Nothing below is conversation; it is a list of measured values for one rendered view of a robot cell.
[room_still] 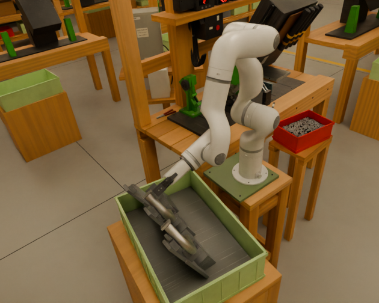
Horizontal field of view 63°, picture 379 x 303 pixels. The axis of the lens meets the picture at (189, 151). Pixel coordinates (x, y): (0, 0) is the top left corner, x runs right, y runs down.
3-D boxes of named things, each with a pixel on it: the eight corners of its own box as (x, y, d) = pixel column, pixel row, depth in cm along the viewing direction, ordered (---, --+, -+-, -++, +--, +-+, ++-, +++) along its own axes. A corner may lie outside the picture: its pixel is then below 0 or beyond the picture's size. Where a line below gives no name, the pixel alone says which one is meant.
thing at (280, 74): (290, 76, 210) (290, 71, 208) (275, 83, 202) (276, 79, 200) (245, 63, 235) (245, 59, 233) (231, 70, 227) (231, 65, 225)
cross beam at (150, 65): (260, 31, 270) (260, 21, 265) (137, 78, 204) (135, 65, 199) (255, 30, 273) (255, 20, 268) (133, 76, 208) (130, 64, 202)
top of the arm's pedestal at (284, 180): (292, 183, 166) (292, 177, 164) (249, 211, 152) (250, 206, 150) (248, 156, 188) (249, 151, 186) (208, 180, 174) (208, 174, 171)
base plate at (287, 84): (305, 84, 248) (305, 82, 247) (209, 141, 192) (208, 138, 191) (263, 71, 275) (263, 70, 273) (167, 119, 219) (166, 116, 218)
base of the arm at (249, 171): (275, 175, 163) (278, 148, 152) (248, 190, 156) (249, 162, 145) (251, 157, 177) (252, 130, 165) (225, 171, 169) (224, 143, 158)
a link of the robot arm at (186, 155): (184, 151, 123) (178, 156, 122) (186, 149, 114) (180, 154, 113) (198, 166, 123) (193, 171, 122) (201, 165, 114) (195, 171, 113)
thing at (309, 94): (331, 95, 257) (335, 78, 248) (202, 183, 181) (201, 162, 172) (316, 90, 266) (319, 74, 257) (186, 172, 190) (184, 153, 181)
